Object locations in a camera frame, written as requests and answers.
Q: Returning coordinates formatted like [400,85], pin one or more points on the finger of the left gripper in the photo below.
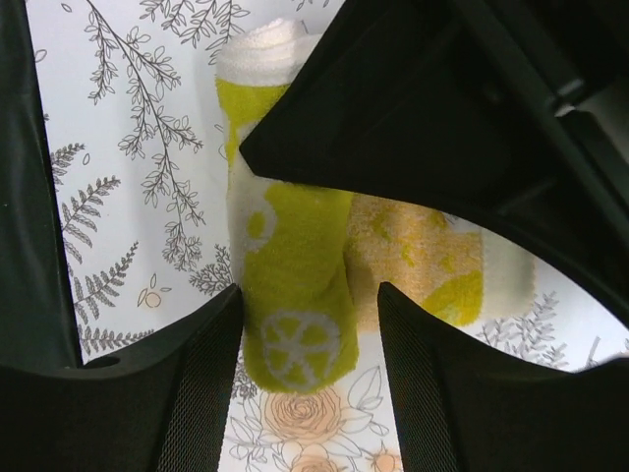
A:
[511,114]

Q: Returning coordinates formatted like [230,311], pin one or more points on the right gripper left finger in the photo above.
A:
[159,404]

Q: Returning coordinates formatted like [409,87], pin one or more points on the yellow lemon print towel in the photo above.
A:
[309,260]

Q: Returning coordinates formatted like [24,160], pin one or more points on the floral table mat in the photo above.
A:
[136,150]

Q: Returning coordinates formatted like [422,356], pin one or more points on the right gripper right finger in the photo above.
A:
[461,405]

